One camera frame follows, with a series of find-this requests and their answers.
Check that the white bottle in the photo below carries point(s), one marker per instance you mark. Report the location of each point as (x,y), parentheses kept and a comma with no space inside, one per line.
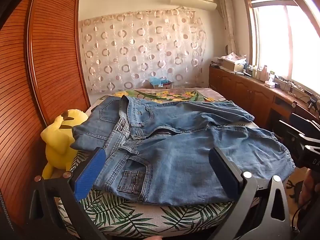
(255,72)

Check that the white air conditioner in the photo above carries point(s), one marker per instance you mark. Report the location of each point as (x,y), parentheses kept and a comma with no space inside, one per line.
(193,3)

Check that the floral paper bag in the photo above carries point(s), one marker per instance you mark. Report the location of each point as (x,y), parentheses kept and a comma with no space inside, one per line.
(235,56)

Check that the white tissue box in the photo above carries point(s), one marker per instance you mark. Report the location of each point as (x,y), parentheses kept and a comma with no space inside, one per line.
(270,83)

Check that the person's right hand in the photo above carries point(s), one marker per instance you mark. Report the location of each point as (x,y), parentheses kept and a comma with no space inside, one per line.
(309,187)

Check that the person's left hand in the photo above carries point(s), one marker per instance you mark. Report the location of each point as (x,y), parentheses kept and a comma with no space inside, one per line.
(155,238)

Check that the blue cloth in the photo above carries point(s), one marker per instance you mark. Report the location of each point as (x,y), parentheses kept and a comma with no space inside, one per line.
(158,80)

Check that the long wooden cabinet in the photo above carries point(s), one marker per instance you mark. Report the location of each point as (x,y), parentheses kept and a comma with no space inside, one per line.
(240,92)

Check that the wooden slatted wardrobe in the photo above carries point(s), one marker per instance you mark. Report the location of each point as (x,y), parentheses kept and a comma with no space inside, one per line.
(50,55)

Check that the bundled white window curtain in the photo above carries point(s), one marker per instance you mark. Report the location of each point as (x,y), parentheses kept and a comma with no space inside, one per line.
(226,17)

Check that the open cardboard box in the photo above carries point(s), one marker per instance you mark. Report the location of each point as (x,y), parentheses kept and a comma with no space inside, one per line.
(233,67)

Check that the small printed cardboard box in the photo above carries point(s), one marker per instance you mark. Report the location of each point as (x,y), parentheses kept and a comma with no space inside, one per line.
(163,85)

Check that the orange patterned floor mat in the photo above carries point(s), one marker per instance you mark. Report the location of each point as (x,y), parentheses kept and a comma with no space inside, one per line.
(294,187)

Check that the circle patterned sheer curtain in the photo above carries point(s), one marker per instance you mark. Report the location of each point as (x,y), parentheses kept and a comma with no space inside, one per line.
(140,55)

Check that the white power strip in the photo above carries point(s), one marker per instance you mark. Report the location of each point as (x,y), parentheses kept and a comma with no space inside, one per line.
(287,83)

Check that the blue denim pants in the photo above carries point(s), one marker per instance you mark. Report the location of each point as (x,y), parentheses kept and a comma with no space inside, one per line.
(175,155)

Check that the green capped bottle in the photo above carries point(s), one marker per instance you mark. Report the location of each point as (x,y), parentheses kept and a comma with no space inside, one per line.
(272,75)

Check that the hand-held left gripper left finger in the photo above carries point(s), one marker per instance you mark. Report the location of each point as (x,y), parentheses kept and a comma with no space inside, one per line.
(88,176)

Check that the floral blanket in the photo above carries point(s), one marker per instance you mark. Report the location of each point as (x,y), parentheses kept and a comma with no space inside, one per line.
(175,95)

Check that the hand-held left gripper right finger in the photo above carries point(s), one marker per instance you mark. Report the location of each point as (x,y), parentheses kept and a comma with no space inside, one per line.
(223,180)

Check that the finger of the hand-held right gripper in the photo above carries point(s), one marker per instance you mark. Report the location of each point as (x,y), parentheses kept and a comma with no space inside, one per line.
(303,122)
(287,131)

